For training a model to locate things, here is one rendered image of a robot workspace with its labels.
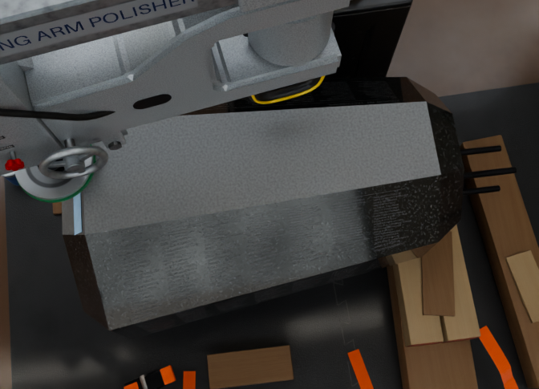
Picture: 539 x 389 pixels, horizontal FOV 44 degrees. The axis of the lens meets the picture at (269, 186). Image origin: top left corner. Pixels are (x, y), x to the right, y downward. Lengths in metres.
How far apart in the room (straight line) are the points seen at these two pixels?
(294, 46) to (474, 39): 1.75
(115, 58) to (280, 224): 0.73
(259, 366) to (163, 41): 1.45
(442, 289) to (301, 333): 0.55
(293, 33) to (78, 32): 0.44
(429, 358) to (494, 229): 0.55
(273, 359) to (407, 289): 0.54
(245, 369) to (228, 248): 0.68
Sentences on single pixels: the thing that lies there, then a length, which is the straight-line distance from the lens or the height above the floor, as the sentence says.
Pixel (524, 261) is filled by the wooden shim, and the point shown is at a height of 0.14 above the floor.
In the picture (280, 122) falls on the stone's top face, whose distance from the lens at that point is 1.90.
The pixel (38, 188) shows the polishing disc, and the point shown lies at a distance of 1.89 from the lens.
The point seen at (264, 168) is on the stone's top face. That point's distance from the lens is 1.85.
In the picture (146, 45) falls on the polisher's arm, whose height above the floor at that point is 1.44.
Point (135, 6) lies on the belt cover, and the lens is 1.13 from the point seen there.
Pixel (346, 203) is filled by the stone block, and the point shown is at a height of 0.79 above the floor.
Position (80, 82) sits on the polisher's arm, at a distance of 1.38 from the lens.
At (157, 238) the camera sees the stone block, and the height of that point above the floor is 0.79.
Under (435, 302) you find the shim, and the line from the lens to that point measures 2.41.
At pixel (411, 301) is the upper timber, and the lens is 2.40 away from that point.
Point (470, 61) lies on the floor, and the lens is 3.04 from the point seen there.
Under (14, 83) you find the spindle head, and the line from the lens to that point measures 1.33.
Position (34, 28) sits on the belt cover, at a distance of 1.14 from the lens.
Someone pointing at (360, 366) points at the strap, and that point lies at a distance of 2.58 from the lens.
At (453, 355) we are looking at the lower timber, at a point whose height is 0.15.
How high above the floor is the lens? 2.58
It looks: 73 degrees down
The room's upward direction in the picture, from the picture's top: 1 degrees counter-clockwise
